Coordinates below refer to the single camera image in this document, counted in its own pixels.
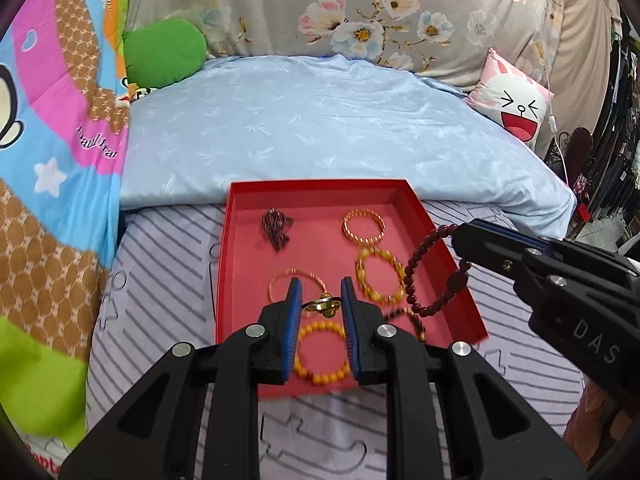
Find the red cardboard tray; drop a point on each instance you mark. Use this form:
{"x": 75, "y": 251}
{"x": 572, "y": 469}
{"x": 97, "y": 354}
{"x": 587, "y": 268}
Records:
{"x": 317, "y": 245}

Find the green plush pillow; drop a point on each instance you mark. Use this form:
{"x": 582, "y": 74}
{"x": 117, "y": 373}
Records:
{"x": 163, "y": 53}

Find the pink cartoon face cushion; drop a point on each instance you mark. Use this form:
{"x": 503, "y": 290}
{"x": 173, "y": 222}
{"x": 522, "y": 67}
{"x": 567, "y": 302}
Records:
{"x": 511, "y": 99}

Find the light blue quilt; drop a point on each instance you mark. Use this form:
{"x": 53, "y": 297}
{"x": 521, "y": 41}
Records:
{"x": 289, "y": 118}

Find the grey striped bed sheet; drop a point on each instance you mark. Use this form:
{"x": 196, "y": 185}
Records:
{"x": 161, "y": 291}

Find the gold woven cuff bangle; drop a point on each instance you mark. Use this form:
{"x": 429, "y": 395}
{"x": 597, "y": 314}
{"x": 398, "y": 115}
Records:
{"x": 364, "y": 227}

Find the cartoon monkey colourful blanket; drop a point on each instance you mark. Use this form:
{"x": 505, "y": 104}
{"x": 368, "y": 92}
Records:
{"x": 64, "y": 125}

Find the dark red chair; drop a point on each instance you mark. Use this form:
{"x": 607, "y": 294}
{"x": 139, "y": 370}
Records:
{"x": 572, "y": 153}

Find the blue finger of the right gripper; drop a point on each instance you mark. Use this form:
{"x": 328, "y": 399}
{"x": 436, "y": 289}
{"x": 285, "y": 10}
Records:
{"x": 508, "y": 237}
{"x": 469, "y": 246}

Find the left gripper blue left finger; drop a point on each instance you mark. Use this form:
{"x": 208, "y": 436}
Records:
{"x": 289, "y": 333}

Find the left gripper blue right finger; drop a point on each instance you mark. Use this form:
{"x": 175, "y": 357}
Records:
{"x": 349, "y": 300}

